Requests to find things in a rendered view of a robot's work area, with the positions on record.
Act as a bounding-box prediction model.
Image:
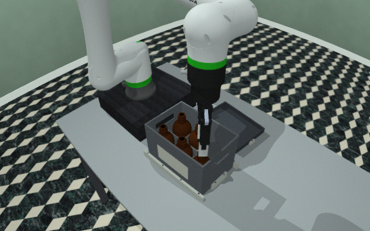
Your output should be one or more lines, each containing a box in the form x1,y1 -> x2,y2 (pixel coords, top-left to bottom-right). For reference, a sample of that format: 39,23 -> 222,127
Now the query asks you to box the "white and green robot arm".
77,0 -> 258,100

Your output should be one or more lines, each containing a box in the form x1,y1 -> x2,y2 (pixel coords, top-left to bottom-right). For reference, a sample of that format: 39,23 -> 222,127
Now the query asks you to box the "grey divided crate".
147,105 -> 239,195

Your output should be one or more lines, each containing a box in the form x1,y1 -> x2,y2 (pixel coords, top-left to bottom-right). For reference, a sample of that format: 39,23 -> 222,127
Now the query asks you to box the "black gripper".
191,84 -> 221,157

